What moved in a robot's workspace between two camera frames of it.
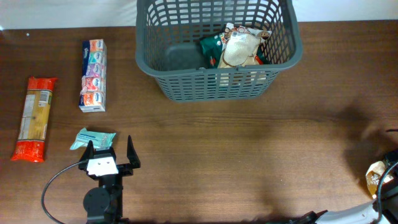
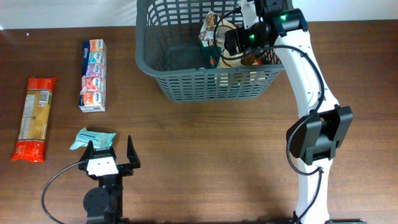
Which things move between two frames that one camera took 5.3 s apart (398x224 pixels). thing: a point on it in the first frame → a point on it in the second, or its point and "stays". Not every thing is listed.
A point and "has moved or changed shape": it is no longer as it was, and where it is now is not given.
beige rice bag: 240,45 has moved or changed shape
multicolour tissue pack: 93,91 stays
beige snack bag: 373,175 → 212,34
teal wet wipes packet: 101,140 stays
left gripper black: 127,169 stays
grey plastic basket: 167,46 stays
